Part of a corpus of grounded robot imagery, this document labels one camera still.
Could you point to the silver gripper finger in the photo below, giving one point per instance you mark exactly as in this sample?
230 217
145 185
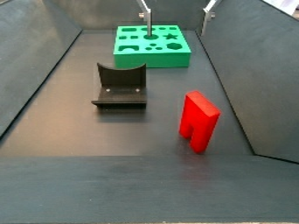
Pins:
146 15
209 14

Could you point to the red double-square block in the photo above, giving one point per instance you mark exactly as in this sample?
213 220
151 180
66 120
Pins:
199 118

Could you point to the green shape-sorting board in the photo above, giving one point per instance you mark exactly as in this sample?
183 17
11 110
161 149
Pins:
165 49

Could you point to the black curved bracket stand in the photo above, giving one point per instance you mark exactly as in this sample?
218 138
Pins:
122 86

